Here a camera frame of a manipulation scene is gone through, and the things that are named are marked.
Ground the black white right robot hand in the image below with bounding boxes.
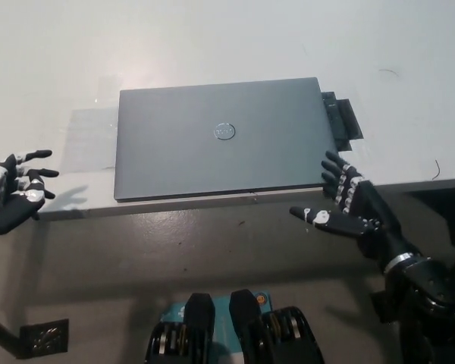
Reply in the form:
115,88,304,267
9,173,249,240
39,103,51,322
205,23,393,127
289,150,407,265

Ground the black ribbed left robot body block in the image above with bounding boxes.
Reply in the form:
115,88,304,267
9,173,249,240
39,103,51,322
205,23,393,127
145,292,218,364

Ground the black tape patch on desk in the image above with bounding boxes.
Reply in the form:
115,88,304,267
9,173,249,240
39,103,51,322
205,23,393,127
319,90,366,153

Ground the black ribbed right robot body block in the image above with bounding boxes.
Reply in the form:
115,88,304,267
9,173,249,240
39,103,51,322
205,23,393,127
229,289,325,364

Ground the black ribbed robot body block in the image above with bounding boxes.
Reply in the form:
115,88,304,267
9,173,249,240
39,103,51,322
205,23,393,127
229,289,325,364
145,292,218,364

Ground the large clear tape sheet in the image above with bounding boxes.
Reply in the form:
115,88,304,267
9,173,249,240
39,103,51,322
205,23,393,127
58,105,119,174

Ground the dark grey Dell laptop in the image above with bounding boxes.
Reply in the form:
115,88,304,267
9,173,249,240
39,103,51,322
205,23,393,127
113,77,340,203

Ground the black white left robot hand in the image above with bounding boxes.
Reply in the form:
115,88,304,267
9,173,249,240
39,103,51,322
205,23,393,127
0,149,60,236

